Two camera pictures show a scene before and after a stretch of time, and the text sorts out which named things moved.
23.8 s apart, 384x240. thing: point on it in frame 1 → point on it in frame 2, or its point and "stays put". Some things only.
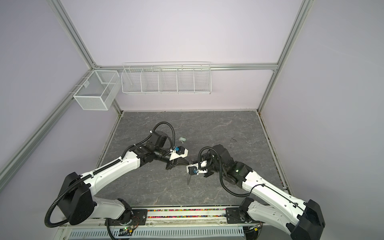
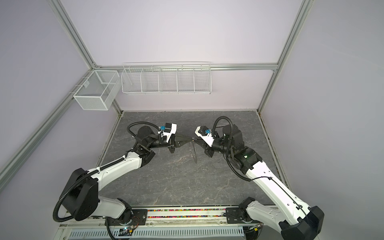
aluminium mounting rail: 164,216 stays put
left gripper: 173,163 → 175,142
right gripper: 207,174 → 207,148
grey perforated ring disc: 189,176 → 193,151
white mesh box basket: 98,90 stays put
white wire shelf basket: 192,77 stays put
